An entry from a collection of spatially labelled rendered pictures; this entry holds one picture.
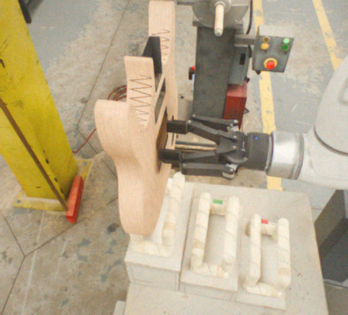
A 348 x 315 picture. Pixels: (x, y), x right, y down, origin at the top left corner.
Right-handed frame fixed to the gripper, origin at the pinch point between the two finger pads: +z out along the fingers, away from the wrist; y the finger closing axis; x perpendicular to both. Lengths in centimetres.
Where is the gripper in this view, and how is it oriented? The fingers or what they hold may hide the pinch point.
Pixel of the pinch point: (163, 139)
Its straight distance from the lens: 68.6
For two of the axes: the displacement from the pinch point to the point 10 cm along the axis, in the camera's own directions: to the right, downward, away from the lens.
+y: 1.7, -7.5, 6.4
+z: -9.8, -1.2, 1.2
